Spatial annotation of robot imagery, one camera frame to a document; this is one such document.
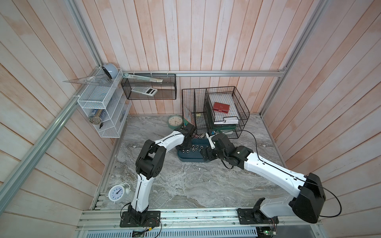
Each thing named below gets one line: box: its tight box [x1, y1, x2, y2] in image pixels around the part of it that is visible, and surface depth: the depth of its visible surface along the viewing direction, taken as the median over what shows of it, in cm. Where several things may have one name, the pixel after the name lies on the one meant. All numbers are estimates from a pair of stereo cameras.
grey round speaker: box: [102, 62, 119, 80], surface depth 85 cm
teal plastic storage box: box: [177, 137, 211, 163], surface depth 100 cm
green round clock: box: [167, 114, 184, 131], surface depth 114 cm
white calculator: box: [131, 86, 158, 97], surface depth 100 cm
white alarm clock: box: [106, 182, 131, 205], surface depth 81 cm
